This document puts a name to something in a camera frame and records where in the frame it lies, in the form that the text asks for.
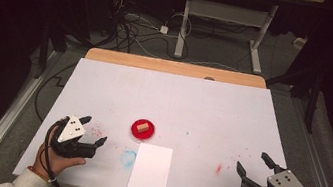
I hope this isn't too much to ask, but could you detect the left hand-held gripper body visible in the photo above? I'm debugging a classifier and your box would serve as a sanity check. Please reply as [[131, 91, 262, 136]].
[[48, 112, 103, 163]]

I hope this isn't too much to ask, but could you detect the small wooden stamp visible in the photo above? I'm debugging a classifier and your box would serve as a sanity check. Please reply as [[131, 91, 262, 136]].
[[135, 120, 151, 135]]

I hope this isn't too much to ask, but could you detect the round red ink pad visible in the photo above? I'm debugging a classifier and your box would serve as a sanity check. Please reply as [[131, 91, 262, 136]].
[[128, 116, 158, 142]]

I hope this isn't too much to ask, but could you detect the white paper sheet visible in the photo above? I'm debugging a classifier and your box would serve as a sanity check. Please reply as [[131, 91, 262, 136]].
[[125, 141, 175, 187]]

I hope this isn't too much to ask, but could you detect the person's left hand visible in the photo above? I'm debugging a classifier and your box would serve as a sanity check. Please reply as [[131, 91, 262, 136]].
[[31, 122, 93, 187]]

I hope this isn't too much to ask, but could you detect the black stand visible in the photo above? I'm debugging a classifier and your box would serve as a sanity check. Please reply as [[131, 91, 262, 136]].
[[32, 17, 72, 84], [260, 59, 327, 135]]

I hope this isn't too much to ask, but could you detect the large white board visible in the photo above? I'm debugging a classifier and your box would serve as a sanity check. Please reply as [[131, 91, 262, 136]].
[[10, 49, 321, 187]]

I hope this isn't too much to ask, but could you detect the wooden table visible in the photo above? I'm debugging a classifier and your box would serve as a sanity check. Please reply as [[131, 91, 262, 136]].
[[63, 45, 313, 187]]

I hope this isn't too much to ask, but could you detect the white power adapter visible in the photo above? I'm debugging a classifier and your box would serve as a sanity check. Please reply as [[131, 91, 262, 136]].
[[159, 24, 170, 36]]

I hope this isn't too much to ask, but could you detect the small white floor box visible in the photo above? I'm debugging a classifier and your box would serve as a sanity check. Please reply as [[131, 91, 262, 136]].
[[291, 35, 308, 52]]

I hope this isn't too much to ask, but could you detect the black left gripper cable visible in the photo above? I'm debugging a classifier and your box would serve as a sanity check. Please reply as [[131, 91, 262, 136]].
[[36, 114, 81, 187]]

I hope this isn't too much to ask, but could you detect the orange bracelet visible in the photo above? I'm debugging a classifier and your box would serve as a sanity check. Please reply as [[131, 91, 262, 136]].
[[25, 165, 59, 185]]

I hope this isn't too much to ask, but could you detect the black floor cable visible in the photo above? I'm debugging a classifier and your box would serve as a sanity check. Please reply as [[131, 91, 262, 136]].
[[31, 56, 78, 126]]

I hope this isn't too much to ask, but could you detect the tangle of floor cables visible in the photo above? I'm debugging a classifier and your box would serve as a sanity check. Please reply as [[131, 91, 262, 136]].
[[99, 0, 200, 64]]

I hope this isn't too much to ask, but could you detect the white metal desk frame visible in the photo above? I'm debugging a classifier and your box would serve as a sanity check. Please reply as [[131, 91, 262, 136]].
[[159, 0, 326, 84]]

